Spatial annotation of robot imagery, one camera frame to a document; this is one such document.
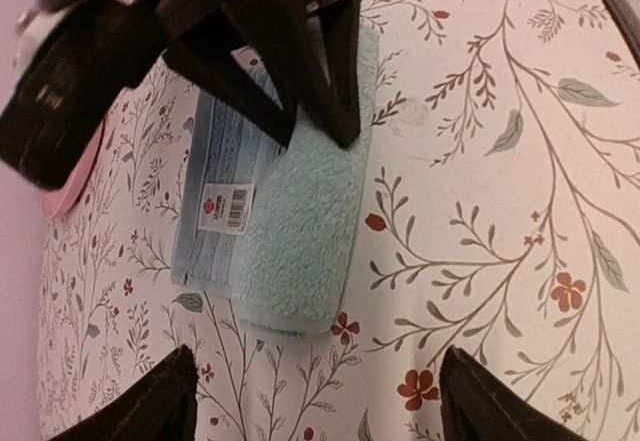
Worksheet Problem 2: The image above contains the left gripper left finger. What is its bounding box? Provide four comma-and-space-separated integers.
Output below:
53, 345, 198, 441

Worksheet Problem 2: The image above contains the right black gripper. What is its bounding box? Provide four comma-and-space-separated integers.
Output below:
1, 0, 294, 191

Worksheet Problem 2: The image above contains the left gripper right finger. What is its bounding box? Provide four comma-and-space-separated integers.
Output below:
439, 346, 580, 441

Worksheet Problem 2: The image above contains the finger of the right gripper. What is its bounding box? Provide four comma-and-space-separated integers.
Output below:
224, 0, 361, 148

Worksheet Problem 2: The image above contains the light blue towel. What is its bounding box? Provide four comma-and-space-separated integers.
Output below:
171, 28, 379, 340

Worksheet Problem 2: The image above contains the floral tablecloth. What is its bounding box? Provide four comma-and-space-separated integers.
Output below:
38, 0, 639, 440

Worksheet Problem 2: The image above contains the pink plate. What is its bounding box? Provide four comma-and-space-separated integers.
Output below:
41, 122, 105, 220

